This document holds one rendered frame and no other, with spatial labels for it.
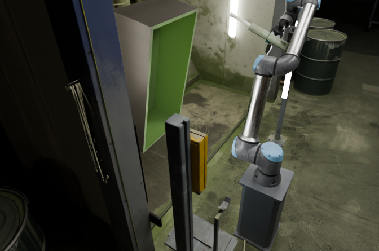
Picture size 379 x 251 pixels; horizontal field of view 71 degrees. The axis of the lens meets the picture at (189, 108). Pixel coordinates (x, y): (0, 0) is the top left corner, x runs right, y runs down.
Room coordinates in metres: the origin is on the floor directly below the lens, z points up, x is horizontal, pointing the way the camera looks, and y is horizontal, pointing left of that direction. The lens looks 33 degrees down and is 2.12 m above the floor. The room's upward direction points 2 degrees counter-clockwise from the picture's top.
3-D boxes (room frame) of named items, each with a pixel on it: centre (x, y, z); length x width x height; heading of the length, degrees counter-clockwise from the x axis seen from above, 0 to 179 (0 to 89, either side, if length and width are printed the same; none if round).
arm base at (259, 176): (1.35, -0.55, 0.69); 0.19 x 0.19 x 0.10
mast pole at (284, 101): (2.53, -1.05, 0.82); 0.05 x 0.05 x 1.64; 55
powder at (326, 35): (3.77, -1.97, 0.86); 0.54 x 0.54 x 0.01
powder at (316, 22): (4.40, -2.10, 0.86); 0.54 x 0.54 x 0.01
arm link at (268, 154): (1.35, -0.54, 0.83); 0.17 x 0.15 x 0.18; 58
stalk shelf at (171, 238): (0.80, -0.04, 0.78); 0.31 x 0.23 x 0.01; 55
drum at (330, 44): (3.76, -1.97, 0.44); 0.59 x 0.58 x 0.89; 160
